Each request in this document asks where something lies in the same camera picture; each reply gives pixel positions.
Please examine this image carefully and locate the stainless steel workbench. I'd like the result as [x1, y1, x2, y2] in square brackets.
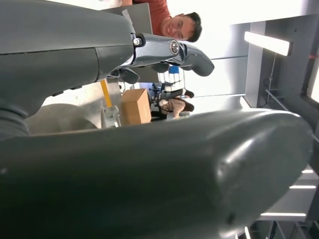
[41, 78, 125, 134]

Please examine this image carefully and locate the brown cardboard box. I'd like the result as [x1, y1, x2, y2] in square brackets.
[121, 88, 152, 125]

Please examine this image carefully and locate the person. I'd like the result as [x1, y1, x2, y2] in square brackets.
[122, 0, 203, 43]
[150, 87, 195, 121]

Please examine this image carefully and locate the ceiling light bar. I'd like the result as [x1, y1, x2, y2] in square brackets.
[244, 31, 293, 57]
[260, 212, 307, 218]
[289, 184, 317, 190]

